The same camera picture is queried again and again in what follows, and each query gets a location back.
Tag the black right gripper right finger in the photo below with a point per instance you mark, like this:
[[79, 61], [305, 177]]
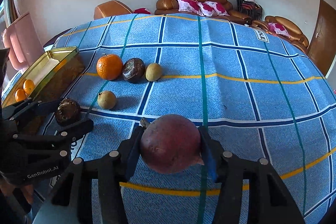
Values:
[[270, 201]]

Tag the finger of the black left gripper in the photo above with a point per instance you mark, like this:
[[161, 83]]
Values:
[[65, 136], [29, 109]]

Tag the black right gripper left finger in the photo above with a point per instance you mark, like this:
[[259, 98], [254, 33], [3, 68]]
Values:
[[71, 200]]

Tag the dark brown fruit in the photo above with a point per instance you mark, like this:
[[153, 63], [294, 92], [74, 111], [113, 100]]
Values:
[[133, 70], [68, 112]]

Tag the large purple passion fruit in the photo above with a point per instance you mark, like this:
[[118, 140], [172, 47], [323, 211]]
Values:
[[170, 144]]

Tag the small yellow fruit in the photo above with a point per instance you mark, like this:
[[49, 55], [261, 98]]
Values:
[[106, 100], [153, 72]]

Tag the left hand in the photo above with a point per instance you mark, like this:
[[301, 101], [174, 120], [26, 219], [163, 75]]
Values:
[[8, 189]]

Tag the gold rectangular tin box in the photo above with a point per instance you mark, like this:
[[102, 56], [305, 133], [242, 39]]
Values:
[[52, 74]]

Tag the pink plastic chair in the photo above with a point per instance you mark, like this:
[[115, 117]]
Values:
[[23, 41]]

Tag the far orange with stem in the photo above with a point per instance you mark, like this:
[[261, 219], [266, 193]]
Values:
[[109, 67]]

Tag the blue checked tablecloth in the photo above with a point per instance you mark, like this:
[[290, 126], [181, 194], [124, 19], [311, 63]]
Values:
[[259, 95]]

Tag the brown leather armchair left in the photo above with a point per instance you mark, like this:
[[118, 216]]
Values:
[[111, 8]]

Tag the brown leather armchair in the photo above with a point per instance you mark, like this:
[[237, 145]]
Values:
[[111, 8], [297, 38]]

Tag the brown wooden door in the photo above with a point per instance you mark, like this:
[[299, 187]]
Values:
[[321, 49]]

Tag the floral cushion on armchair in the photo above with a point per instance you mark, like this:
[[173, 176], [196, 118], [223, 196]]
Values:
[[278, 29]]

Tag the brown leather armchair right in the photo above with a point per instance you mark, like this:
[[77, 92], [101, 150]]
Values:
[[297, 38]]

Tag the floral pink sofa cushion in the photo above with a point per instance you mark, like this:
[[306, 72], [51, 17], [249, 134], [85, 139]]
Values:
[[207, 9]]

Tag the brown leather sofa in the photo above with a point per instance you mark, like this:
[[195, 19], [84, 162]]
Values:
[[171, 7]]

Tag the stacked dark chairs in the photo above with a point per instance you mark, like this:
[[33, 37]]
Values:
[[251, 8]]

